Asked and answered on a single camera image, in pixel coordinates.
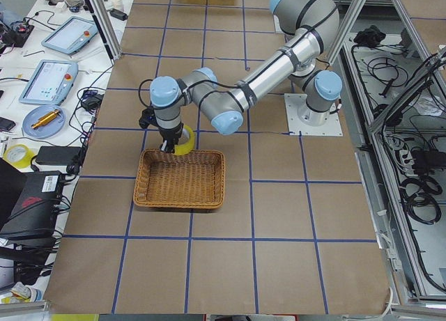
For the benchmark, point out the white paper cup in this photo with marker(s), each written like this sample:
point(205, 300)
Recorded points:
point(117, 4)

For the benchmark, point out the upper teach pendant tablet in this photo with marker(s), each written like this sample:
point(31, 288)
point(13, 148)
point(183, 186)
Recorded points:
point(71, 36)

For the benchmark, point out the spare yellow tape roll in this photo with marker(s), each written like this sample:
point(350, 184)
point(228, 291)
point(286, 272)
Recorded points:
point(19, 156)

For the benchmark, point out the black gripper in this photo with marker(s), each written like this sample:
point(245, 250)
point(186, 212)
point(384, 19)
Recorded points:
point(170, 134)

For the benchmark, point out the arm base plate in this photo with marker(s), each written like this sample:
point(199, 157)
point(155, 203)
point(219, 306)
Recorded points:
point(302, 121)

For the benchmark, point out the black power adapter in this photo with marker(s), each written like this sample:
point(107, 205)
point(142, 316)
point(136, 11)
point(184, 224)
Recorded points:
point(57, 155)

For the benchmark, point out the brown wicker basket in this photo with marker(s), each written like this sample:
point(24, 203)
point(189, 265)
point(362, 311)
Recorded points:
point(192, 181)

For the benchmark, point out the blue plate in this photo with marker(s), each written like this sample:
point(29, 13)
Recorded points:
point(46, 131)

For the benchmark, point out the teach pendant tablet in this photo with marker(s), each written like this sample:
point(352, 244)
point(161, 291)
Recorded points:
point(71, 36)
point(50, 83)

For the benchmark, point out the lower teach pendant tablet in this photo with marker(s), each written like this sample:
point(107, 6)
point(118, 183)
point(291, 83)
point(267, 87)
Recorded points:
point(50, 83)

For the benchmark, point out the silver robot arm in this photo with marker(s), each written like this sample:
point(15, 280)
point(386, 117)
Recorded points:
point(311, 26)

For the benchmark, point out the aluminium frame post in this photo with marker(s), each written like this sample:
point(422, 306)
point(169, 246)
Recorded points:
point(105, 29)

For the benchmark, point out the black cloth bundle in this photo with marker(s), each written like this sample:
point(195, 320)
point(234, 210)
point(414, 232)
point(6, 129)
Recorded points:
point(370, 37)

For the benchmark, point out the brass cylinder tool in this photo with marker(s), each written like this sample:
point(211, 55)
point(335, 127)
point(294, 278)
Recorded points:
point(46, 119)

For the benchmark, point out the black computer box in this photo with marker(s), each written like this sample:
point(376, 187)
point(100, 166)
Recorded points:
point(28, 203)

